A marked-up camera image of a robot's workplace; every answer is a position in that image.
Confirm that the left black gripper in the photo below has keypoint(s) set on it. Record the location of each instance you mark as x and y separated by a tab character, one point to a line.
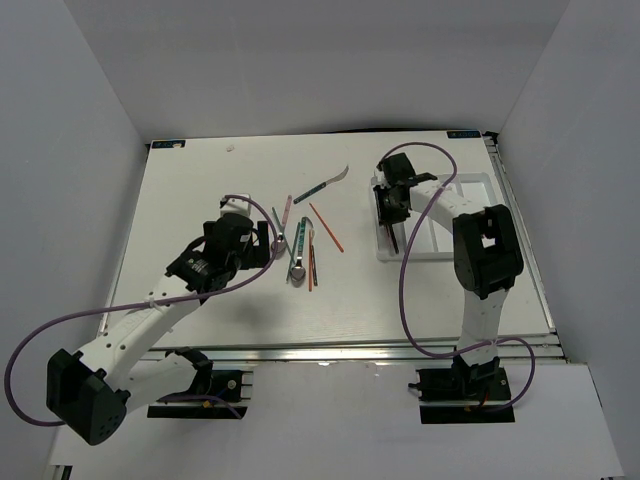
256	253

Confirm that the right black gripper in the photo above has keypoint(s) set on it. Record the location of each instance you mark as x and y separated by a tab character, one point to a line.
385	216

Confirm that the pink handled knife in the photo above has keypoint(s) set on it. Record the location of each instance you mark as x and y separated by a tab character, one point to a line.
388	237

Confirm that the floral handled knife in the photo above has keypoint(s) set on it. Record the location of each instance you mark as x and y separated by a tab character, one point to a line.
395	244

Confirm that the orange chopstick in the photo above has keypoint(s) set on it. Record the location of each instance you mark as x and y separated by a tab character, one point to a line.
327	229
312	282

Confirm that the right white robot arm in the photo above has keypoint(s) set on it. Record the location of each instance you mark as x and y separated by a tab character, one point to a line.
487	257

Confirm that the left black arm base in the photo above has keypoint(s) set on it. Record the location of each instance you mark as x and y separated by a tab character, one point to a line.
212	394

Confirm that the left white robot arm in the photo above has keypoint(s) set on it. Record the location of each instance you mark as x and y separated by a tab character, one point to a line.
92	389

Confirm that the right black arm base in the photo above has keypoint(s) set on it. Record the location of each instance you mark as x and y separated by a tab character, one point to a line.
463	394

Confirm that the green chopstick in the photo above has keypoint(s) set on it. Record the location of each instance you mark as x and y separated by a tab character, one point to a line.
293	252

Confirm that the white divided utensil tray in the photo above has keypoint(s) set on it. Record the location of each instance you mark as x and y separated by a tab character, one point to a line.
470	192

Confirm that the dark thin chopstick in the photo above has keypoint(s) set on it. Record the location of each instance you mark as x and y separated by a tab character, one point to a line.
313	259

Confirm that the left blue corner label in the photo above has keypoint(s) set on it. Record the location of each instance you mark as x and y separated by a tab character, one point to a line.
168	144

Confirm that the pink handled spoon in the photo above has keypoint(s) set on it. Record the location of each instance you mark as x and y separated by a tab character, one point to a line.
280	244

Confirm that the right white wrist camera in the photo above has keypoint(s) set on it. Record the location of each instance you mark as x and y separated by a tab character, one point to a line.
378	178

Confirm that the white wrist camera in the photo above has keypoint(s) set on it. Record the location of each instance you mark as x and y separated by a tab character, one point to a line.
236	204
378	178

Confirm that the green handled spoon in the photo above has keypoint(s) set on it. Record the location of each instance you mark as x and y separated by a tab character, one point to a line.
298	272

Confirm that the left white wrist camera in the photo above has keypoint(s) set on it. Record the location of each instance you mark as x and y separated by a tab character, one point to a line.
236	204

